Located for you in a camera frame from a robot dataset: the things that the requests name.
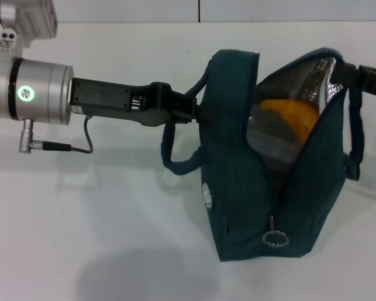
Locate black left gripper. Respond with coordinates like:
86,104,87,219
69,77,219,129

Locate yellow banana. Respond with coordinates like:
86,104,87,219
259,98,320,142

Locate dark teal lunch bag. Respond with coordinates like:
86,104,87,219
161,47,364,263

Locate clear lunch box blue rim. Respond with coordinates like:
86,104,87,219
246,108,303,166

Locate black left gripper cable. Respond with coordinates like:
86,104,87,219
18,115,95,155

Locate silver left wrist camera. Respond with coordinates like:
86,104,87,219
0,0,58,61

